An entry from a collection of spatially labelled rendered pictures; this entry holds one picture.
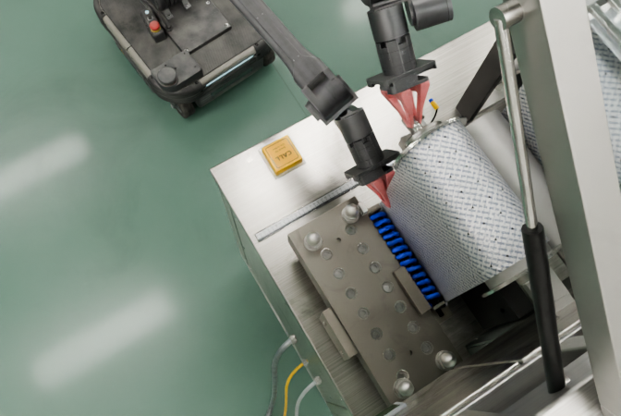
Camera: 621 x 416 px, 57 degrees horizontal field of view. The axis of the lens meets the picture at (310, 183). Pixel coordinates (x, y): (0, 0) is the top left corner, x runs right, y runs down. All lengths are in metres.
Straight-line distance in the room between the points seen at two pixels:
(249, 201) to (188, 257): 0.95
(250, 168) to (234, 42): 1.02
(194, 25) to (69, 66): 0.62
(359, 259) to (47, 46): 1.92
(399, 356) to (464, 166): 0.40
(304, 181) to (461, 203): 0.50
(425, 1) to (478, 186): 0.30
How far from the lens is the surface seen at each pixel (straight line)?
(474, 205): 0.92
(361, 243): 1.16
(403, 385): 1.09
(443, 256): 1.04
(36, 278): 2.36
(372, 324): 1.13
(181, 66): 2.21
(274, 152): 1.32
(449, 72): 1.50
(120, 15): 2.43
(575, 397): 0.54
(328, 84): 1.06
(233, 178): 1.33
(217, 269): 2.20
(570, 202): 0.40
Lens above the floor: 2.14
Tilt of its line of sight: 70 degrees down
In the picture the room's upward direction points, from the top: 7 degrees clockwise
